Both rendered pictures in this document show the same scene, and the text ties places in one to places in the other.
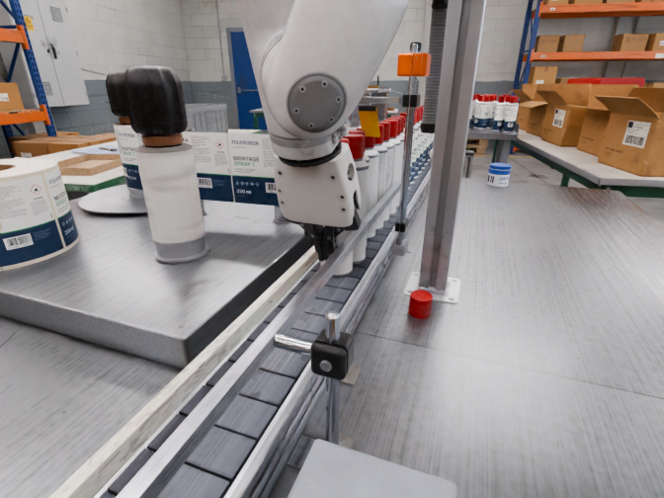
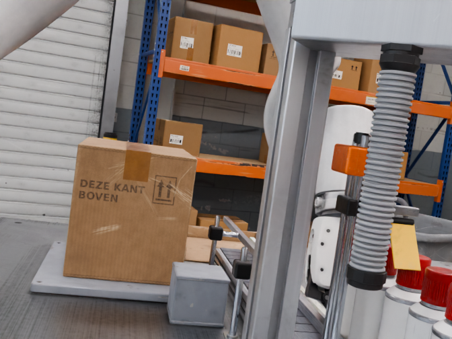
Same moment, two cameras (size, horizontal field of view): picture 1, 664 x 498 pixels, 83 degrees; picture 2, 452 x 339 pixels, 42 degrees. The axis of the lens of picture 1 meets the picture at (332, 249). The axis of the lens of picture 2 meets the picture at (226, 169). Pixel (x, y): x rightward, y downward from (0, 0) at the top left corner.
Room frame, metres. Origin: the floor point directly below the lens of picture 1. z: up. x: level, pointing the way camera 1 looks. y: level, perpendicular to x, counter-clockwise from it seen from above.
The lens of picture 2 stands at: (1.07, -0.55, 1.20)
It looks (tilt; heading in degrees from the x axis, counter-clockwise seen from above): 5 degrees down; 149
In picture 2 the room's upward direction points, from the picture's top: 8 degrees clockwise
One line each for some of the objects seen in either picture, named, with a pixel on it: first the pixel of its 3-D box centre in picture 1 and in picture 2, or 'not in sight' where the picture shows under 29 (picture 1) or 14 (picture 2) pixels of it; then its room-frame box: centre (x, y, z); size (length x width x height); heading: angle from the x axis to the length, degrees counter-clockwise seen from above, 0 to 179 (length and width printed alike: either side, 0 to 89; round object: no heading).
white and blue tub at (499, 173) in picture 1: (498, 174); not in sight; (1.31, -0.58, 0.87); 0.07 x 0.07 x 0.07
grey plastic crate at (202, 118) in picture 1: (184, 123); not in sight; (2.66, 0.99, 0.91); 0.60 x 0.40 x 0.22; 174
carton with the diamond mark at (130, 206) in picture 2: not in sight; (130, 205); (-0.17, -0.05, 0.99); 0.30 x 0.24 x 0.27; 160
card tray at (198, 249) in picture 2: not in sight; (223, 245); (-0.35, 0.32, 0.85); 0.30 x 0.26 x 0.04; 160
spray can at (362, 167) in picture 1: (351, 201); (372, 328); (0.59, -0.03, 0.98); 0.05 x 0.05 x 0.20
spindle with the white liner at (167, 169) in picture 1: (168, 168); not in sight; (0.61, 0.26, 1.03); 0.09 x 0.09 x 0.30
